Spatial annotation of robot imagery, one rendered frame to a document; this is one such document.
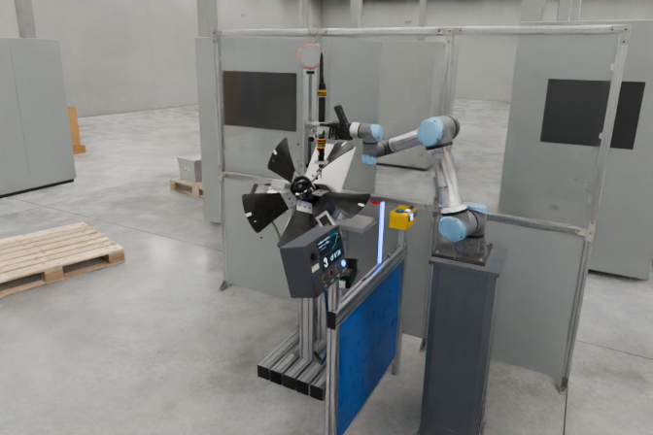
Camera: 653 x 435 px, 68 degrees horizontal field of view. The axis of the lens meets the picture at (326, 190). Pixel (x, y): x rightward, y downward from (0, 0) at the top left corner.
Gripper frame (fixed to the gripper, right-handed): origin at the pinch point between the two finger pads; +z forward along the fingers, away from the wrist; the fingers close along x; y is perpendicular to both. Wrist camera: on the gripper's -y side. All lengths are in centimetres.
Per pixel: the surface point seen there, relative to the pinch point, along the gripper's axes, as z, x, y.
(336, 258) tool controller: -46, -65, 40
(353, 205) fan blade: -23.9, -4.1, 39.2
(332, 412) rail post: -41, -55, 118
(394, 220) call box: -37, 21, 53
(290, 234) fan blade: 3, -21, 55
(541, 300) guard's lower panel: -113, 70, 103
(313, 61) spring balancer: 35, 57, -29
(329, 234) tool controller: -43, -66, 31
